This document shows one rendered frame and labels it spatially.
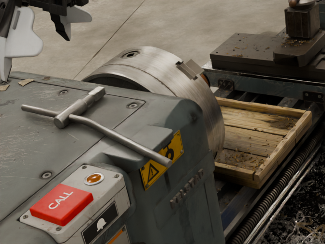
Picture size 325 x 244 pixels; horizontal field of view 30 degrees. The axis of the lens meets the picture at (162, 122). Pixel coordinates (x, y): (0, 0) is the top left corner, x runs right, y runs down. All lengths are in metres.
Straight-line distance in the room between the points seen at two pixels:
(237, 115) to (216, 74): 0.23
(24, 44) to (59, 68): 3.80
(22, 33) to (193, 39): 3.80
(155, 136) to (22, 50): 0.26
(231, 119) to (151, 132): 0.75
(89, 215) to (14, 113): 0.35
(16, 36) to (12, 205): 0.23
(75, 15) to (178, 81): 0.39
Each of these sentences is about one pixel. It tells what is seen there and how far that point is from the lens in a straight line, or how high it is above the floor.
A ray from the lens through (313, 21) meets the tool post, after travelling 1.72.
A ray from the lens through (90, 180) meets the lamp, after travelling 0.83.
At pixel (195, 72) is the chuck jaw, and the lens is 1.24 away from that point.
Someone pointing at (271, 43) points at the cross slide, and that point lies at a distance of 1.85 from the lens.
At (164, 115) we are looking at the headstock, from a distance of 0.95.
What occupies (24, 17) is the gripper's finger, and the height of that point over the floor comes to 1.49.
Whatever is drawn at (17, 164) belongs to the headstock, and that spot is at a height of 1.25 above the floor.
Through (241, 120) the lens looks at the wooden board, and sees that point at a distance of 1.63.
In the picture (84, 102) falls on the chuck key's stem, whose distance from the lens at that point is 1.01.
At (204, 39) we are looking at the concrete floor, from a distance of 4.49.
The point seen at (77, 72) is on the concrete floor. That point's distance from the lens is 4.39.
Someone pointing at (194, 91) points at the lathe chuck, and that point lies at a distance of 1.19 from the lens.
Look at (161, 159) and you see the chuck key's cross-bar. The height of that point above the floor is 1.26.
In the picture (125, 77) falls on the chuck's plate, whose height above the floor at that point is 1.23.
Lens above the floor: 1.71
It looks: 29 degrees down
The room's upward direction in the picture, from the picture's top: 12 degrees counter-clockwise
